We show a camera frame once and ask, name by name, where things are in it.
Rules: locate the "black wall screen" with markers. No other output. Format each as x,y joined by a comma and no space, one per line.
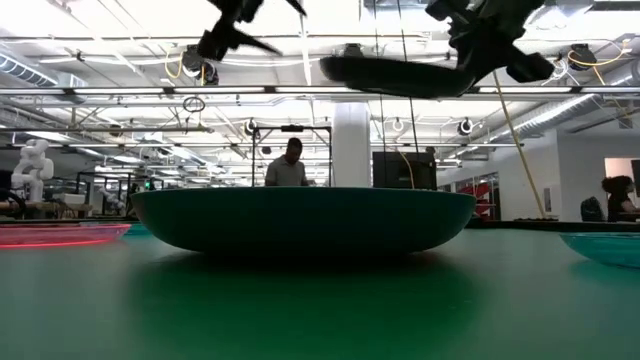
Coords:
636,177

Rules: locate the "large green plastic plate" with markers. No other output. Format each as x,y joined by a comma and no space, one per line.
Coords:
300,220

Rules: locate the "black backpack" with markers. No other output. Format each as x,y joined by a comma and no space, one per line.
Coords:
592,210

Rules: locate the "pink translucent plastic plate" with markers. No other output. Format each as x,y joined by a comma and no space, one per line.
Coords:
50,234

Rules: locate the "white round column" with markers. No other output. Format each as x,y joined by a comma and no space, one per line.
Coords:
351,145

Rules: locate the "person sitting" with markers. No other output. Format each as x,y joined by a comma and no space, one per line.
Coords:
617,200

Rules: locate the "wooden workbench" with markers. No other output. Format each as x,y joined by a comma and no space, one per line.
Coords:
50,206

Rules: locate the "person standing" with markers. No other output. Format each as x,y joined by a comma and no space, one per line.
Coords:
286,172

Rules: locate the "small white robot arm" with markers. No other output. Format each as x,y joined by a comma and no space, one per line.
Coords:
112,199

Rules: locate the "magenta opaque plastic plate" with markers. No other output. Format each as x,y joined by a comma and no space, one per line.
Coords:
390,77

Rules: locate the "blue-green translucent plastic plate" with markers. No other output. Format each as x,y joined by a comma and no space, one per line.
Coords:
610,249
140,230

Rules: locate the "white humanoid robot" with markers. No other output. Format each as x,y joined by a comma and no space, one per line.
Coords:
32,167

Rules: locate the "long overhead light bar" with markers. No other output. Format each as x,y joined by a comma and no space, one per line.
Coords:
150,90

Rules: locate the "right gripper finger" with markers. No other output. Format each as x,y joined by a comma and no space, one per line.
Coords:
465,50
487,65

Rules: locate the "black metal frame rig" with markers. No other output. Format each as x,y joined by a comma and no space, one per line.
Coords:
253,160

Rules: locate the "black monitor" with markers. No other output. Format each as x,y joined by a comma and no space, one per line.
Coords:
395,172

